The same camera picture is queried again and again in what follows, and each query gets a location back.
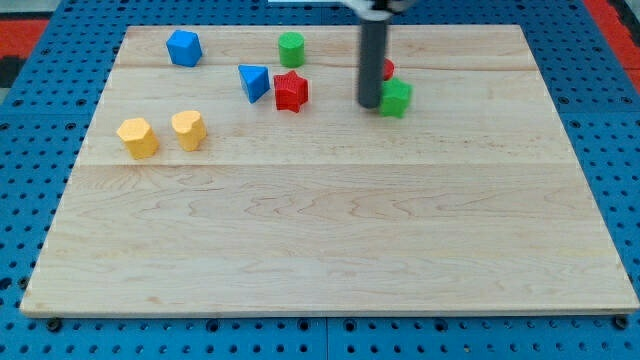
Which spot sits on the blue triangle block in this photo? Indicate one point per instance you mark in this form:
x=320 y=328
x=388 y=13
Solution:
x=254 y=81

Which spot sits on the red round block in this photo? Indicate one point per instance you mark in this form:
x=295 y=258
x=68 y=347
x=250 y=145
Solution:
x=388 y=69

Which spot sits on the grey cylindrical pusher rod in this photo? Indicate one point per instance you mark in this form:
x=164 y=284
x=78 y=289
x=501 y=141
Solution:
x=372 y=50

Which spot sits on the green star block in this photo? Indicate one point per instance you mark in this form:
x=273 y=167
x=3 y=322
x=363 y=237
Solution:
x=396 y=98

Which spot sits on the light wooden board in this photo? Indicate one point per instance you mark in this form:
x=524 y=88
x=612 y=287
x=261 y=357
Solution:
x=472 y=204

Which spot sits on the yellow heart block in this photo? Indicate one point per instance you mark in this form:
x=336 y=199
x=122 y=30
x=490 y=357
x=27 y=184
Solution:
x=189 y=128

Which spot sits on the red star block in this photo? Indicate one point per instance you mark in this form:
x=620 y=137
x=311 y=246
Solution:
x=291 y=91

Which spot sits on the yellow hexagon block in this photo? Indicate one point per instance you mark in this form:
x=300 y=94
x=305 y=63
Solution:
x=138 y=137

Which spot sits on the green cylinder block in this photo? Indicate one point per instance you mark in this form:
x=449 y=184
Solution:
x=291 y=47

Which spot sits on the blue cube block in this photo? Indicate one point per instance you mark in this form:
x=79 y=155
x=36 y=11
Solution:
x=184 y=48

